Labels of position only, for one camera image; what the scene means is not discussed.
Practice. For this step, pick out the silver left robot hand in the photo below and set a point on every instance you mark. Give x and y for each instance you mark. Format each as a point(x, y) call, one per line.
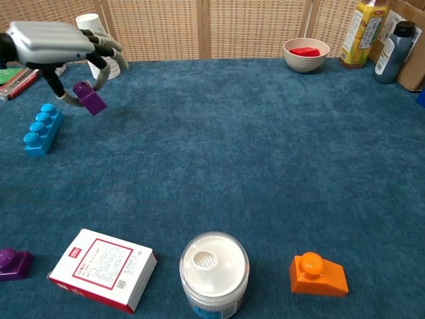
point(46, 41)

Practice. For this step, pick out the purple toy block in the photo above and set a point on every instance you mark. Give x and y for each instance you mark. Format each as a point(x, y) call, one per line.
point(94, 103)

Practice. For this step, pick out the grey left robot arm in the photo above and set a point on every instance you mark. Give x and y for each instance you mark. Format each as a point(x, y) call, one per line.
point(3, 50)

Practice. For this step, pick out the stack of white paper cups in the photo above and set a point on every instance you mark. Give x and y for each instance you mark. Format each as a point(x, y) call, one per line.
point(113, 69)

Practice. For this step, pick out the blue four-stud toy block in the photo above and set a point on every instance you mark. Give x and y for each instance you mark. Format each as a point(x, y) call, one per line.
point(40, 143)

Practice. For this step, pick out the red block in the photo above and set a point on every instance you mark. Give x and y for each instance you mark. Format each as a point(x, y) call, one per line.
point(303, 52)

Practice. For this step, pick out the orange toy block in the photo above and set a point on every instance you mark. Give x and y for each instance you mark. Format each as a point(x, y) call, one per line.
point(318, 279)

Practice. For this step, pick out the blue lego brick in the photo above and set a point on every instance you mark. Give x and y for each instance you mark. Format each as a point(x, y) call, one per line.
point(421, 99)

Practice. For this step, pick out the small white box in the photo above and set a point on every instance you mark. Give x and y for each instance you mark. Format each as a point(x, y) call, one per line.
point(61, 69)

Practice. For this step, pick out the green packet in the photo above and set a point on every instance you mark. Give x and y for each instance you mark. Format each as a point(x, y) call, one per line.
point(5, 76)

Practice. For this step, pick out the rattan folding screen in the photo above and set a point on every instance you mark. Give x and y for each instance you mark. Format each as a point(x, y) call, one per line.
point(159, 30)

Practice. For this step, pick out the blue carpet table cover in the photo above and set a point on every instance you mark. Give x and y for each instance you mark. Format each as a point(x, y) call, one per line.
point(232, 149)

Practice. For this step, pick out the white and red medicine box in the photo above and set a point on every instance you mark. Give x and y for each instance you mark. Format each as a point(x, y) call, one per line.
point(99, 266)

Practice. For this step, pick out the beige bowl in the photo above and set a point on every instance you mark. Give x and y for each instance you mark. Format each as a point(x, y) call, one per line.
point(305, 64)

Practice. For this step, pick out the white lidded plastic jar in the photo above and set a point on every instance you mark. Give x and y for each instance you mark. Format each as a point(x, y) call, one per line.
point(214, 266)

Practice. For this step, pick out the yellow tea bottle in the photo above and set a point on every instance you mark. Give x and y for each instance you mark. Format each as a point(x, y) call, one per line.
point(360, 40)

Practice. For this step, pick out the dark grey bottle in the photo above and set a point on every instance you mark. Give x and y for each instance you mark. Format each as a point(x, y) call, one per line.
point(388, 63)

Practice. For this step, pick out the brown cardboard box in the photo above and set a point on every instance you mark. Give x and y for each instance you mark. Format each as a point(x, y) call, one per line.
point(415, 66)

